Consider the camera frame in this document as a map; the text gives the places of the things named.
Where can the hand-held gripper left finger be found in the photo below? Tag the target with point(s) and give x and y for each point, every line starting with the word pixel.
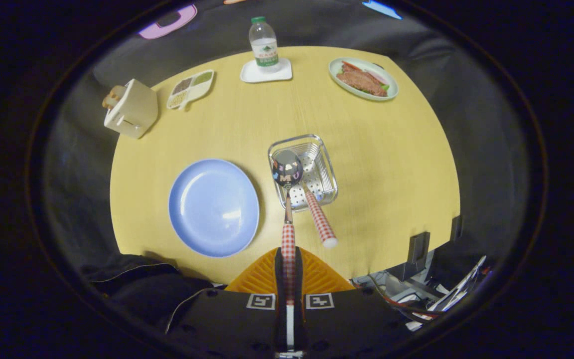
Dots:
pixel 232 324

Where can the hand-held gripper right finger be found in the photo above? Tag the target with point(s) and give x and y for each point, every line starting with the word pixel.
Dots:
pixel 352 324

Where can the dark table clamp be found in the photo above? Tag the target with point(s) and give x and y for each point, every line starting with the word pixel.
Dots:
pixel 456 228
pixel 417 252

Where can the person's dark jacket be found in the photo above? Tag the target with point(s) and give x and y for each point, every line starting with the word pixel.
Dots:
pixel 137 289

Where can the blue round plate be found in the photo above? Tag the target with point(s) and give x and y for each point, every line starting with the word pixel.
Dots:
pixel 212 207

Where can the clear drain basket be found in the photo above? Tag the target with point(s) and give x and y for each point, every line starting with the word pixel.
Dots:
pixel 319 169

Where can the cream toaster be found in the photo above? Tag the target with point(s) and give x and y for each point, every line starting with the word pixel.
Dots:
pixel 135 112

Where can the divided white snack dish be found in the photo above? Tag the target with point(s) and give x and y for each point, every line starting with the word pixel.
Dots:
pixel 190 89

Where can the sliced meat with garnish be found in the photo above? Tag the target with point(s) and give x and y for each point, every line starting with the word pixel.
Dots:
pixel 361 80

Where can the pale green plate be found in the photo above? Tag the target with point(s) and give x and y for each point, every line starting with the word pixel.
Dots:
pixel 337 80

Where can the white square coaster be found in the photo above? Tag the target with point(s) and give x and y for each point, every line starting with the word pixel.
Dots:
pixel 252 75

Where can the toast slice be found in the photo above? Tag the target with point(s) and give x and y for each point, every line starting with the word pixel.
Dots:
pixel 116 92
pixel 109 102

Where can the clear water bottle green cap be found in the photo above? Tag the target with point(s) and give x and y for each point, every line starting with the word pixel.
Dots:
pixel 264 47

